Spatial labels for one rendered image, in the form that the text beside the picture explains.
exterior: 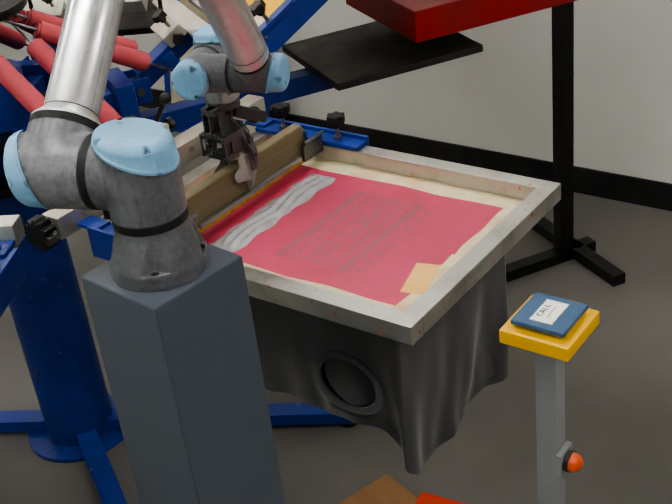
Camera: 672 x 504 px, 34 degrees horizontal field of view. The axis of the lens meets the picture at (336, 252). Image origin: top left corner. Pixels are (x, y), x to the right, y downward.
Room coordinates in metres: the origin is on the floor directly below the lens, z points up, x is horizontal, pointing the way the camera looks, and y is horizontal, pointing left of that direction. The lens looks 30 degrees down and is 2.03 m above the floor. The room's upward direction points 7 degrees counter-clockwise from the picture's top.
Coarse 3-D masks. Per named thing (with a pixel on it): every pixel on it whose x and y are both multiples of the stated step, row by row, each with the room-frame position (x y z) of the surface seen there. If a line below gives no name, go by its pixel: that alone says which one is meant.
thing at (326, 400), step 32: (256, 320) 1.85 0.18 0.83; (288, 320) 1.80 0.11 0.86; (320, 320) 1.74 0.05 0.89; (288, 352) 1.81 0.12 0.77; (320, 352) 1.75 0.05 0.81; (352, 352) 1.70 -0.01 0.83; (384, 352) 1.65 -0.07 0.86; (288, 384) 1.84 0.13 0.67; (320, 384) 1.75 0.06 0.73; (352, 384) 1.72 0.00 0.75; (384, 384) 1.67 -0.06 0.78; (352, 416) 1.71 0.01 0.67; (384, 416) 1.69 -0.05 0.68
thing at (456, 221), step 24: (312, 168) 2.27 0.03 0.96; (264, 192) 2.18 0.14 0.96; (336, 192) 2.14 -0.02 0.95; (384, 192) 2.11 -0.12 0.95; (408, 192) 2.09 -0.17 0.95; (312, 216) 2.04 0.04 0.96; (432, 216) 1.97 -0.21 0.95; (456, 216) 1.96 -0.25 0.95; (480, 216) 1.95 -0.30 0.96; (408, 240) 1.89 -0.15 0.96; (432, 240) 1.88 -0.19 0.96; (456, 240) 1.86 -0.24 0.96
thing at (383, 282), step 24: (240, 216) 2.08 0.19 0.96; (288, 216) 2.05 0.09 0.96; (264, 240) 1.96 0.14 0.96; (288, 240) 1.95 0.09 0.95; (264, 264) 1.86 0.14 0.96; (288, 264) 1.85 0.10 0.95; (384, 264) 1.81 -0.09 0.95; (408, 264) 1.79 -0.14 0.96; (360, 288) 1.73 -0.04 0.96; (384, 288) 1.72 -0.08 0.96
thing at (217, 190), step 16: (288, 128) 2.28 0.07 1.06; (272, 144) 2.20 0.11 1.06; (288, 144) 2.24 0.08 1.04; (272, 160) 2.20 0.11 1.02; (288, 160) 2.24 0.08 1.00; (224, 176) 2.08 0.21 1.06; (256, 176) 2.15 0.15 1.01; (192, 192) 2.01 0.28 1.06; (208, 192) 2.03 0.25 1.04; (224, 192) 2.07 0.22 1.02; (240, 192) 2.11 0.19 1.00; (192, 208) 1.99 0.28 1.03; (208, 208) 2.03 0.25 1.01
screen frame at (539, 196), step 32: (352, 160) 2.27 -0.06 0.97; (384, 160) 2.21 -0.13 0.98; (416, 160) 2.17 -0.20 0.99; (512, 192) 2.01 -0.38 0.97; (544, 192) 1.95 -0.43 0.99; (512, 224) 1.84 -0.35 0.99; (480, 256) 1.73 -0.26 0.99; (256, 288) 1.74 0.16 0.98; (288, 288) 1.70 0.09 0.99; (320, 288) 1.69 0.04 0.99; (448, 288) 1.64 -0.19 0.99; (352, 320) 1.61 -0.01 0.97; (384, 320) 1.56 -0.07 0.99; (416, 320) 1.55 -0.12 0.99
